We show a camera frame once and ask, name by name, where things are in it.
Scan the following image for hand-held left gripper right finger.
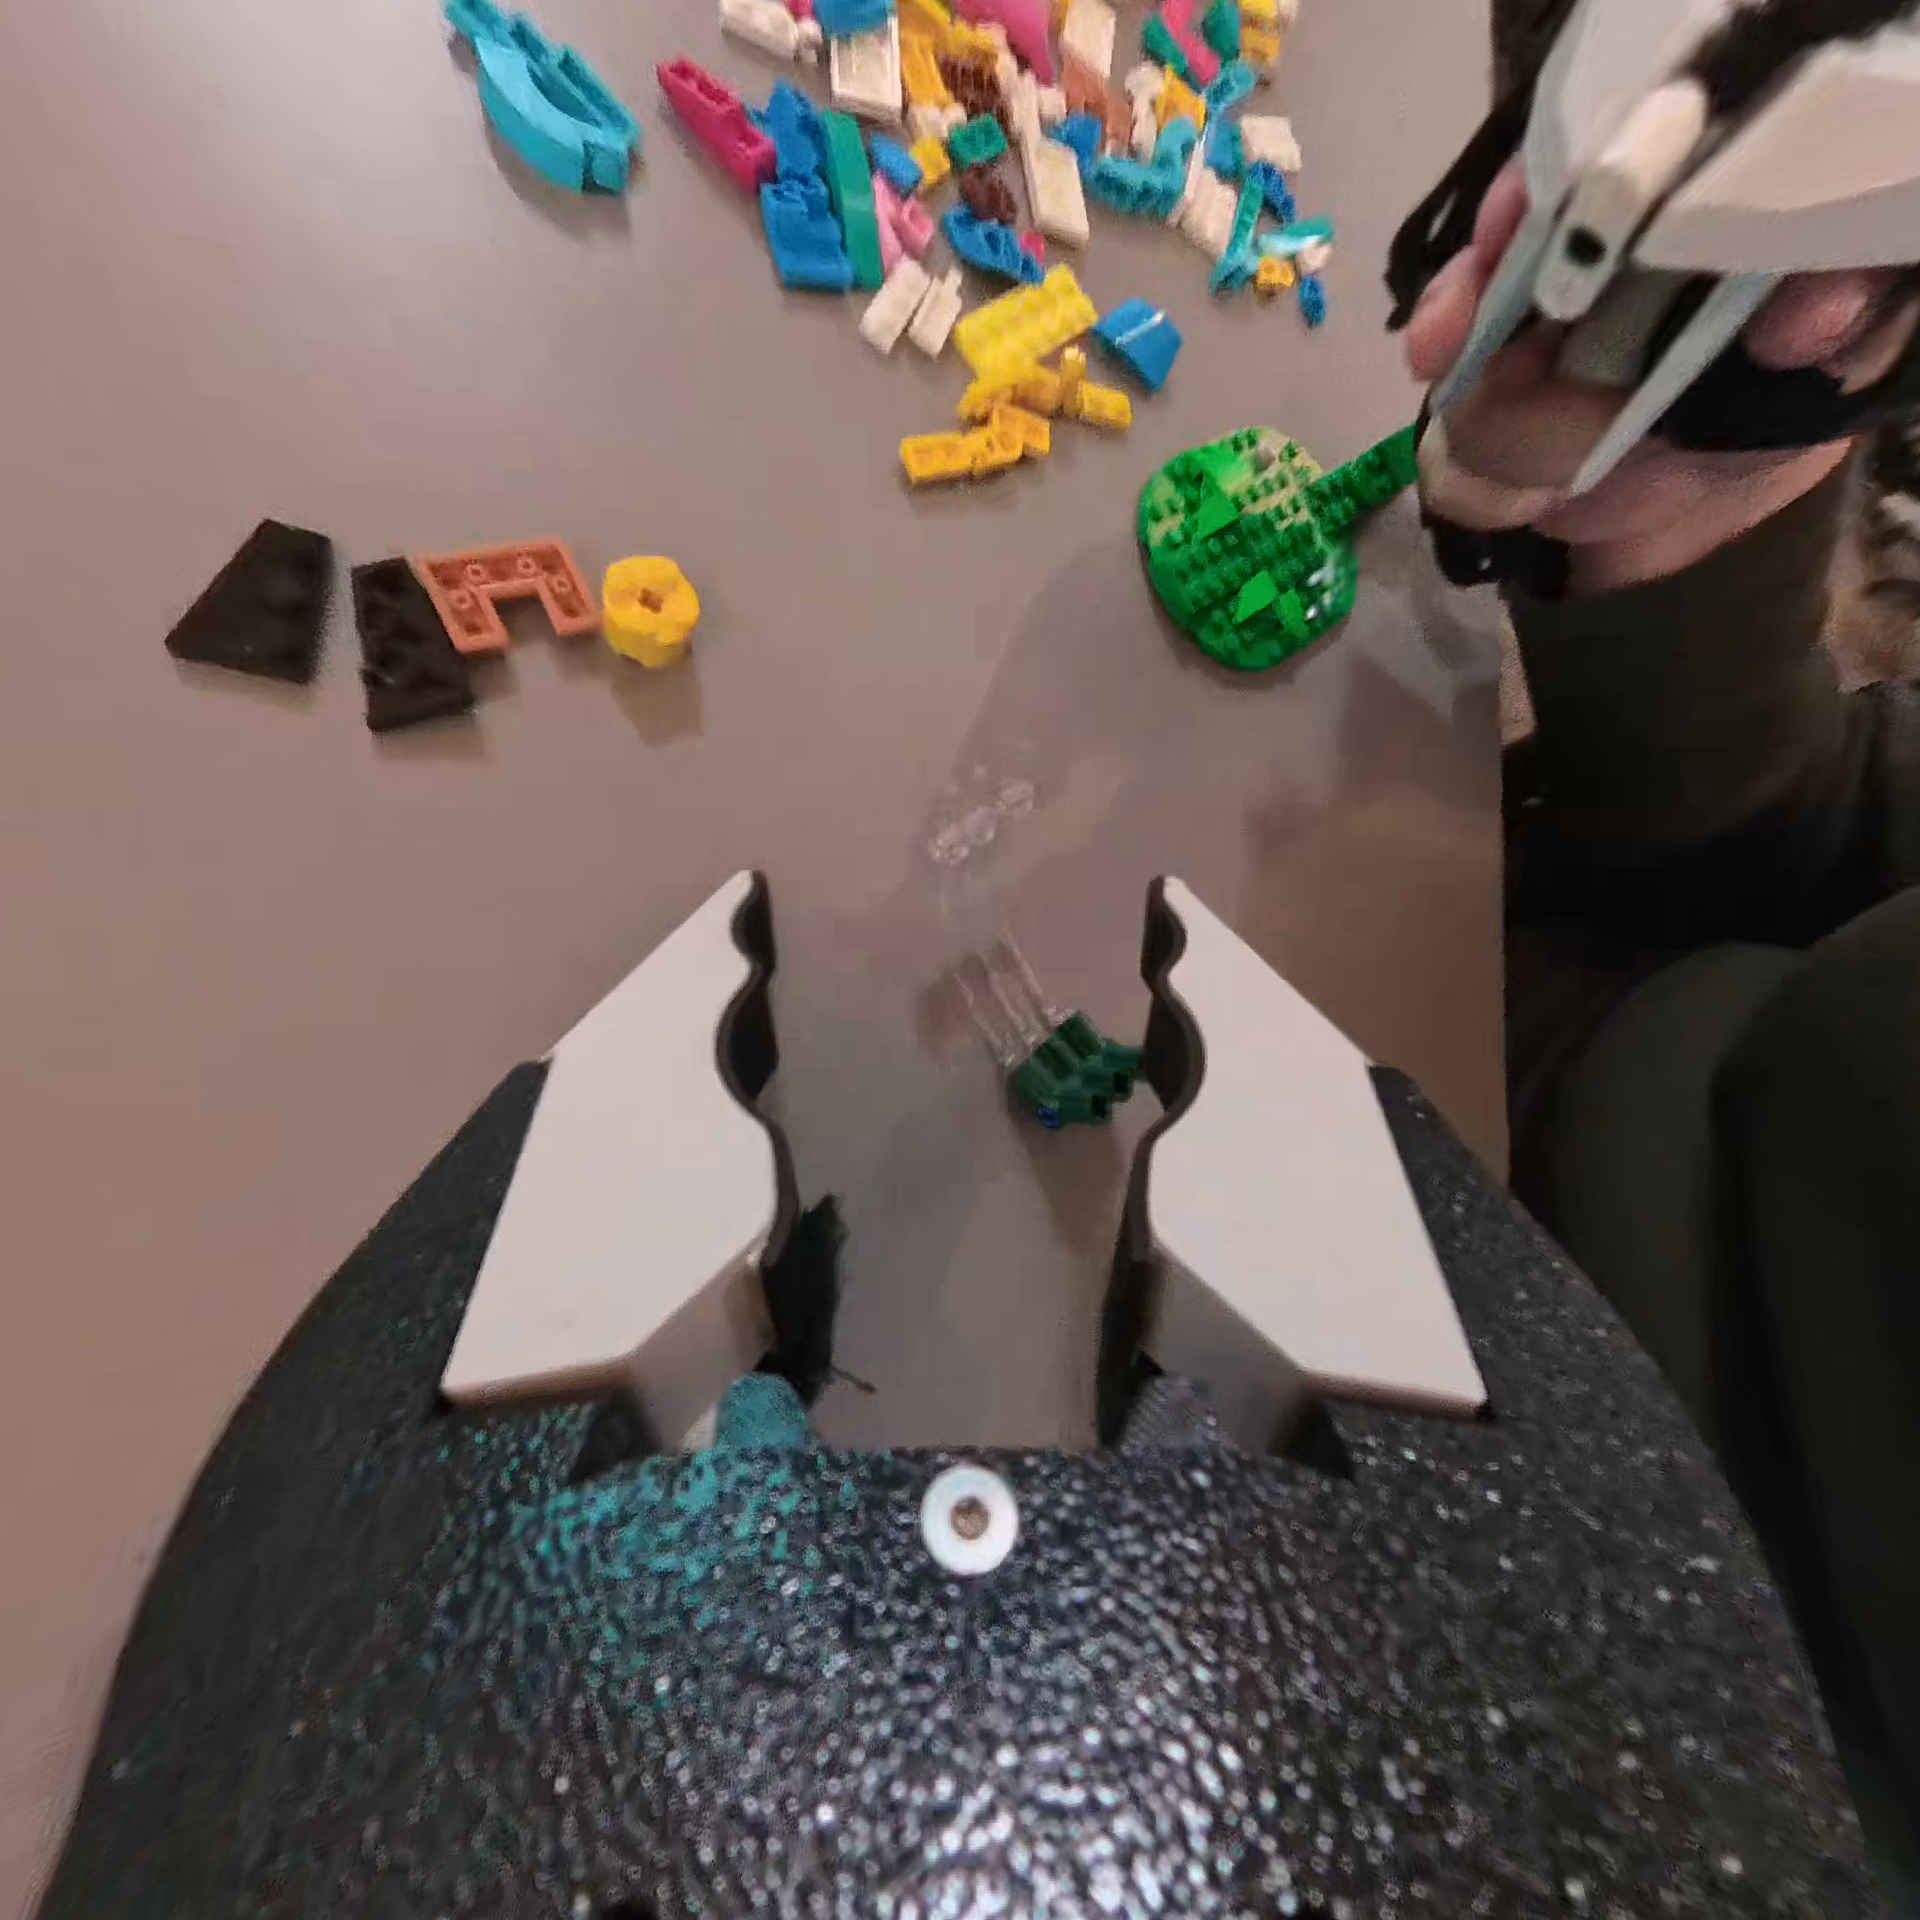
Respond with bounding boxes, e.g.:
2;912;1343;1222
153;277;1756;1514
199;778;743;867
1101;876;1490;1447

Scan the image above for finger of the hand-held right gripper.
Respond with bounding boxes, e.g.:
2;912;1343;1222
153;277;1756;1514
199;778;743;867
1416;0;1730;438
1572;56;1920;494

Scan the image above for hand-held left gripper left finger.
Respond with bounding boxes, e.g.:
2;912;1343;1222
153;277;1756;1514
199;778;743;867
440;868;804;1447

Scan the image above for small white toy brick piece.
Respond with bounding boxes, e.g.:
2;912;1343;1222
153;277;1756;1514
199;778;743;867
1526;77;1717;325

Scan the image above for green brick with clear rods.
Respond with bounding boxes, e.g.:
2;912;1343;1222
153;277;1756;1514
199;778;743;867
951;935;1147;1130

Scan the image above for person's right hand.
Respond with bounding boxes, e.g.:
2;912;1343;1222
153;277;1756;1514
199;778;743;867
1403;149;1876;596

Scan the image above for green brick base build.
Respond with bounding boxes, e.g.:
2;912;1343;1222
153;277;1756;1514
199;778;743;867
1134;423;1425;672

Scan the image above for person's dark trousers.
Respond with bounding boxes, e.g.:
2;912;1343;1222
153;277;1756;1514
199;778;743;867
1506;884;1920;1860

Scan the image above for pile of pastel toy bricks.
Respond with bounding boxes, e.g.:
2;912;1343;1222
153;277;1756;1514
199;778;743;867
443;0;1337;487

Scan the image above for yellow round toy brick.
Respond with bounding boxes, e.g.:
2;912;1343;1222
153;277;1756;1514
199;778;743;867
600;556;703;666

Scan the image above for black wedge toy plate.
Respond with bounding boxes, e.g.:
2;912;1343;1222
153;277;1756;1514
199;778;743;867
167;517;336;690
349;556;479;735

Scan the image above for orange angled toy plate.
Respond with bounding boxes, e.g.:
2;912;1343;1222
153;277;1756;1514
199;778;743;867
412;536;600;660

